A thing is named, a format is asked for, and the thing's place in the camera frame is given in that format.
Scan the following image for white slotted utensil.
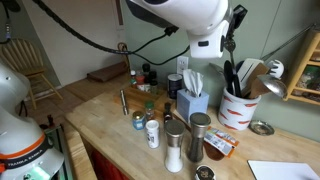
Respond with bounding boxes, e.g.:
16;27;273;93
265;59;286;80

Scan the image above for dark wooden spoon rest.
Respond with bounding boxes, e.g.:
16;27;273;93
203;143;228;162

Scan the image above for black plastic utensil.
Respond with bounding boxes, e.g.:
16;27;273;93
233;68;244;99

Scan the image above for wooden wall shelf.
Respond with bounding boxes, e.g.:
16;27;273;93
283;29;320;107

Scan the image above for black cap spice bottle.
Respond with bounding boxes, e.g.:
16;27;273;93
142;62;151;83

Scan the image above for steel pepper grinder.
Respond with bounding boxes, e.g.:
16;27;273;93
186;112;212;164

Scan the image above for orange white packet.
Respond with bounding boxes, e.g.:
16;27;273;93
203;126;240;158

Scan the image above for blue tissue box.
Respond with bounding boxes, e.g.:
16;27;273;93
176;68;210;124

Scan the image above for black cooking spoon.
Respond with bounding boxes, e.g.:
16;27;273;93
223;60;235;96

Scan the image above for clear glass spice bottle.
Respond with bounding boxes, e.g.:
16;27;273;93
129;69;138;85

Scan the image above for small spice jar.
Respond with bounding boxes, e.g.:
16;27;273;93
148;70;159;95

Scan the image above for black canister white lid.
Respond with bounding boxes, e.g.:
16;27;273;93
166;73;184;100

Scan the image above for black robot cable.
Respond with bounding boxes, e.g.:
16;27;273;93
31;0;192;67

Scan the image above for glass steel salt grinder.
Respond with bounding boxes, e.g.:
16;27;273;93
164;119;186;174

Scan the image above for red cap spice bottle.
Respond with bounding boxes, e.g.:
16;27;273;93
135;74;146;92

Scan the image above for blue label glass jar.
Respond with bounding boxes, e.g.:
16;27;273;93
131;110;147;131

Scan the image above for black lid jar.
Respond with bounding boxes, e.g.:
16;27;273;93
194;164;217;180

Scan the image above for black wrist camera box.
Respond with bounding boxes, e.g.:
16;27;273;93
232;4;250;30

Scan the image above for white paper sheet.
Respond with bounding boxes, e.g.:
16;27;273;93
247;159;320;180

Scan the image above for metal robot stand frame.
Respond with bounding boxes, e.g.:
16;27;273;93
42;123;74;180

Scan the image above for brown bench cushion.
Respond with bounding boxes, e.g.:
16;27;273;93
86;61;130;84

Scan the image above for wooden spatula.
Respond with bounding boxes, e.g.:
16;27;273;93
241;63;270;100

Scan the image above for wooden spindle chair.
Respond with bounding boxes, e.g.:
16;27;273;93
0;37;64;111

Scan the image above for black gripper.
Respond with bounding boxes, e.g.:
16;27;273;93
220;14;238;70

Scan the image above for light wooden stand plank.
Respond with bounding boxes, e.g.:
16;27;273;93
62;123;98;180

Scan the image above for small silver dish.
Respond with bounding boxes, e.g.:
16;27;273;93
248;119;275;137

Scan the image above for white wall outlet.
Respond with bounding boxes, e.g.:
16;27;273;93
176;55;190;75

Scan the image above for slim steel cylinder mill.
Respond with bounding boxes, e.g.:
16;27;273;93
119;88;130;116

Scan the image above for white utensil crock orange print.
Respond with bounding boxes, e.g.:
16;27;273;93
217;85;262;132

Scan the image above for green cap spice bottle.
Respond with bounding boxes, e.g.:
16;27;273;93
144;101;156;122

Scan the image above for white pill bottle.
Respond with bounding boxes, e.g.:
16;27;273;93
145;119;161;150

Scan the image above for thin metal wall rod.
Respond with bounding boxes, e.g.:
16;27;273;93
259;22;318;63

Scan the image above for small dark sauce bottle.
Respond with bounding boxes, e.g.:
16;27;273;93
162;101;174;125

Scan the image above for white flat spatula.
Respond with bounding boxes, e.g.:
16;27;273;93
236;57;265;92

